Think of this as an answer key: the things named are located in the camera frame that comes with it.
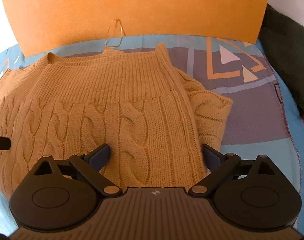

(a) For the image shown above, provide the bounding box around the tan cable-knit cardigan sweater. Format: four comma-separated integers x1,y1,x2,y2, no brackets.
0,43,234,198

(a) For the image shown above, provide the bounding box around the dark green cloth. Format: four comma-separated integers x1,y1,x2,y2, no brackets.
258,4,304,118

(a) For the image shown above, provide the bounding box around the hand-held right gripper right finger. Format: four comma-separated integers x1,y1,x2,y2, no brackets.
189,144,279,196

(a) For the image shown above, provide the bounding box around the orange board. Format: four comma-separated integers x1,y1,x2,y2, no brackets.
0,0,271,58

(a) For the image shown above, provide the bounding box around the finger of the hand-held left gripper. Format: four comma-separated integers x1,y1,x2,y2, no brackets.
0,127,12,151

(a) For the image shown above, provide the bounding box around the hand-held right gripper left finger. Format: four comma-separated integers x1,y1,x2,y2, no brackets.
33,144,121,196

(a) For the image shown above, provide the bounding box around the blue patterned bed sheet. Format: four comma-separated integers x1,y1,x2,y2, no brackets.
0,34,304,233

